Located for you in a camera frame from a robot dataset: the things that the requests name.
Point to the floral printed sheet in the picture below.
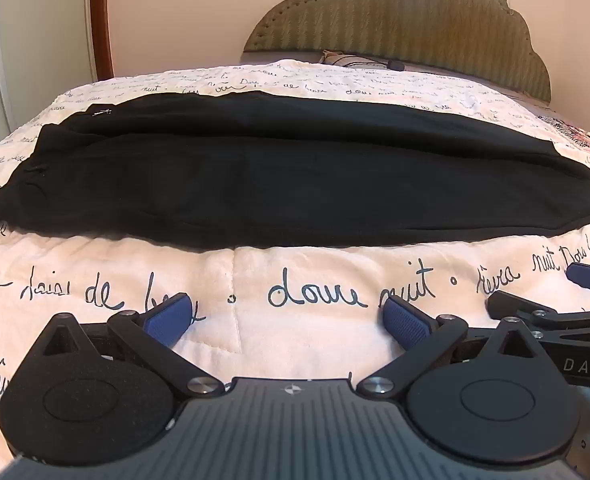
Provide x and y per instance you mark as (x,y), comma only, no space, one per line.
(582,135)

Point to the small black device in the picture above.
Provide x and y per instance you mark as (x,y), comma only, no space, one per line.
(396,65)

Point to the white flowered wardrobe door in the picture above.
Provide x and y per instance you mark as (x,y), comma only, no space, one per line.
(40,20)

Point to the black pants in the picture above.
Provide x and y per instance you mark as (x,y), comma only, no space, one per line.
(275,175)

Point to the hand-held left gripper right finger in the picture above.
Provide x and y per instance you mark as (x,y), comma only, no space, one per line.
(404,322)

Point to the patterned pillow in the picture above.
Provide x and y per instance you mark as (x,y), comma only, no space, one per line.
(345,59)

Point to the olive padded headboard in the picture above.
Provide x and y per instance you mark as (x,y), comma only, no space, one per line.
(400,15)

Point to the brown wooden door frame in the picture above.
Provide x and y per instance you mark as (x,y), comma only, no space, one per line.
(102,20)

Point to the white script-printed bedspread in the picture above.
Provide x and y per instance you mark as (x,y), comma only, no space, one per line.
(325,272)

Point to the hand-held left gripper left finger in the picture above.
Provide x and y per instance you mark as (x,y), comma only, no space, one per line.
(169,319)

